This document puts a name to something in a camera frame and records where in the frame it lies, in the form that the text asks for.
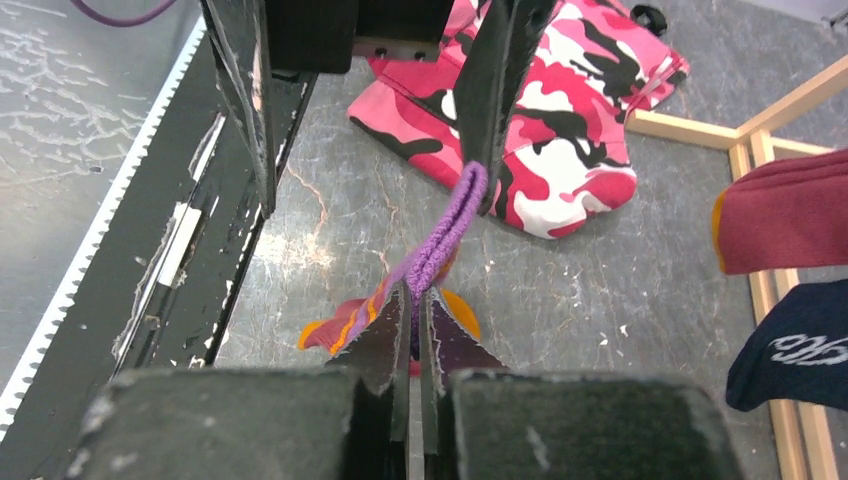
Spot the purple maroon striped sock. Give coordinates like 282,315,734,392
711,149,847,275

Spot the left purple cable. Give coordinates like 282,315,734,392
69,0,180,29

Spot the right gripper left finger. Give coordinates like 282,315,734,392
64,281,411,479

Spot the wooden hanger stand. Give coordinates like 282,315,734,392
626,59,847,479

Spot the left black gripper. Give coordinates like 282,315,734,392
200,0,556,218

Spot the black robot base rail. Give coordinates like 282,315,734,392
0,26,319,480

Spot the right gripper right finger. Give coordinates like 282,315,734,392
419,289,742,479

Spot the pink camouflage cloth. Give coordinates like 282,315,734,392
348,1,689,239

